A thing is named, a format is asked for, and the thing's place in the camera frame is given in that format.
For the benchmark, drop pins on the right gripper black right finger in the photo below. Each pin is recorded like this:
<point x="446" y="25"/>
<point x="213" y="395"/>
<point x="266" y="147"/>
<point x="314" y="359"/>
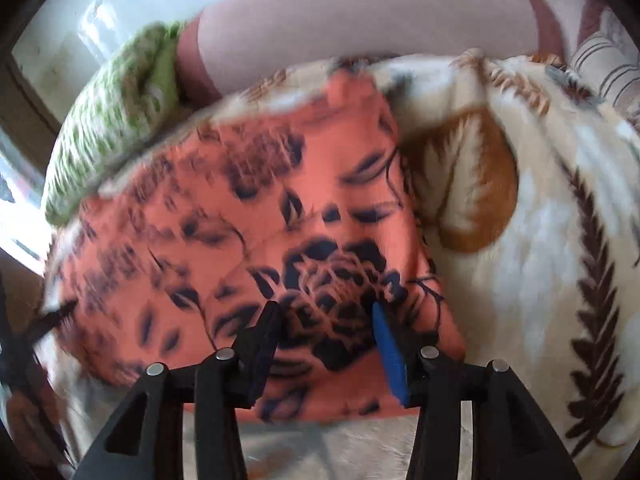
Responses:
<point x="511" y="437"/>

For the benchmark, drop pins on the orange floral garment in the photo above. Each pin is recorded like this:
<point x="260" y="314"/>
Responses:
<point x="307" y="208"/>

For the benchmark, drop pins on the striped beige cloth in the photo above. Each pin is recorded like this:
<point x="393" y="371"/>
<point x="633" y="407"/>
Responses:
<point x="609" y="72"/>

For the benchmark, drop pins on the green white patterned pillow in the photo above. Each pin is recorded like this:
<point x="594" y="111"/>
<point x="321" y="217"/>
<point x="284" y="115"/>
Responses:
<point x="123" y="106"/>

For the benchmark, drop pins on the beige leaf-print blanket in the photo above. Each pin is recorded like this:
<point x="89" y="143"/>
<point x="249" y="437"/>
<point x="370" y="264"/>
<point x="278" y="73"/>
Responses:
<point x="525" y="190"/>

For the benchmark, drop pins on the stained glass window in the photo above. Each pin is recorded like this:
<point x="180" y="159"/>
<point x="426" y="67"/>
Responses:
<point x="25" y="234"/>

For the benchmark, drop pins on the pink bolster headboard cushion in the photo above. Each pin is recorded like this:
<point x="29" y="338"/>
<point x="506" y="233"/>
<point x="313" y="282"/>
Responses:
<point x="232" y="44"/>

